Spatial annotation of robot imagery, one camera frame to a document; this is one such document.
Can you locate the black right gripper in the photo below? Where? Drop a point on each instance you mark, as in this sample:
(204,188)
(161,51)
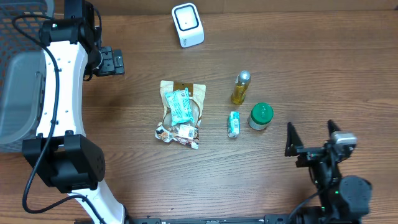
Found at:
(314,154)

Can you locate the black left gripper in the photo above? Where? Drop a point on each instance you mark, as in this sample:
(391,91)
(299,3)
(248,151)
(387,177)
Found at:
(115,65)

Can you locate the green lid spice jar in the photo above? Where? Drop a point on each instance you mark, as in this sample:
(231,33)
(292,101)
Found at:
(261,116)

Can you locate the teal small carton box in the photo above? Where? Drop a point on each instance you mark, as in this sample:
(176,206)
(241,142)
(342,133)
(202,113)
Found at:
(233,124)

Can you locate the clear plastic container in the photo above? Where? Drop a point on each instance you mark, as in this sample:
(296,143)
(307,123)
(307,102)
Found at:
(240,87)

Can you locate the brown Pantree snack packet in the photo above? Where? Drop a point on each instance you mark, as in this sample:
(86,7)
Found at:
(197,94)

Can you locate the brown white snack wrapper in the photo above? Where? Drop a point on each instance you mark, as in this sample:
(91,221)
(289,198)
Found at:
(185,133)

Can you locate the teal white snack packet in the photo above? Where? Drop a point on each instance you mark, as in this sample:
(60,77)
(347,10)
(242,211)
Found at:
(179,104)

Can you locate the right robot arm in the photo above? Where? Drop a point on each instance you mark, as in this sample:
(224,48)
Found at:
(338,199)

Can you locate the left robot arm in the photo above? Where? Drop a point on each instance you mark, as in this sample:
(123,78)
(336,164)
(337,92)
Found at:
(61,154)

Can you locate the white barcode scanner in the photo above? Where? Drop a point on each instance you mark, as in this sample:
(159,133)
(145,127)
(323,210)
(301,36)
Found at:
(188,25)

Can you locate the grey plastic mesh basket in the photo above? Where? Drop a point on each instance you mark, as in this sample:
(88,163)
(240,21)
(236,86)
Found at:
(22,75)

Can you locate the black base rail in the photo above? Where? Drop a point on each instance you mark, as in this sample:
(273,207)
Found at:
(267,219)

